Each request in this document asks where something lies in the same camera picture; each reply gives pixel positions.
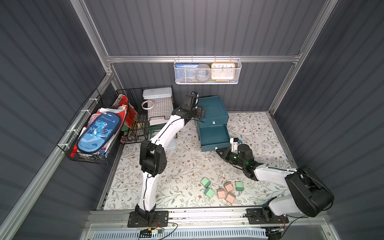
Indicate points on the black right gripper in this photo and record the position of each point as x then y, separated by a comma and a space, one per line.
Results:
226, 154

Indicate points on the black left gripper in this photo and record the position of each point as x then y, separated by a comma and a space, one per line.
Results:
199, 112

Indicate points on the teal drawer cabinet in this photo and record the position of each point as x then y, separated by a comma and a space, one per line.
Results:
212, 129

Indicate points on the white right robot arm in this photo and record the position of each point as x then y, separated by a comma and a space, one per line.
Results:
308, 194

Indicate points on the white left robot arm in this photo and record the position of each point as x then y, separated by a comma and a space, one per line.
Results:
153, 158

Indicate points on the green plug right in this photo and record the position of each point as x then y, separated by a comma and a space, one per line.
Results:
239, 186

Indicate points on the green plug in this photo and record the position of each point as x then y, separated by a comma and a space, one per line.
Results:
205, 182
239, 186
209, 193

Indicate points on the pink plug top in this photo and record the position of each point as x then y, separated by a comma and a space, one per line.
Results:
228, 186

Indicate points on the pink plug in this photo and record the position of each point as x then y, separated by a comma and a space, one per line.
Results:
221, 193
228, 186
230, 198

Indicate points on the grey plastic box lid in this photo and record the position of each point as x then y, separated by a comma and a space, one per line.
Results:
157, 93

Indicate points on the blue book in basket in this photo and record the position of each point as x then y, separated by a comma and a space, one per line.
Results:
185, 72

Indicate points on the light blue flat case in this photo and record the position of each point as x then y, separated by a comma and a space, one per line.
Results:
172, 145

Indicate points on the pink plug bottom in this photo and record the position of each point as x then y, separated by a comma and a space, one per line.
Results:
230, 198

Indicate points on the pink plug left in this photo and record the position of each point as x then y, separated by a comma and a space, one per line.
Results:
221, 193

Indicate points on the grey tape roll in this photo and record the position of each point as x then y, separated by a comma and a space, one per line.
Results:
203, 73

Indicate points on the green plug upper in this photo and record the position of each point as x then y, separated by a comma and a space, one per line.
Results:
205, 182

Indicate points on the green plug lower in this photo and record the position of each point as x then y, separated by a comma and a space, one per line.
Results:
209, 193

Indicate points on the yellow alarm clock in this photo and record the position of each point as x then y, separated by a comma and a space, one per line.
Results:
223, 71

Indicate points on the red patterned bag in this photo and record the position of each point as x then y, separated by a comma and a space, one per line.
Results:
122, 102

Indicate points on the blue dinosaur pencil case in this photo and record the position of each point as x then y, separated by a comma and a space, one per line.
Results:
98, 133

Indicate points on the black wire floor crate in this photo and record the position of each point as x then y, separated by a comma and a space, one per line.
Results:
152, 114

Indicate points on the white wire wall basket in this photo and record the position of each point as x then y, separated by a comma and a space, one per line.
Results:
209, 61

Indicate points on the black wire side basket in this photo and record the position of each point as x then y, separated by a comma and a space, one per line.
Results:
98, 104

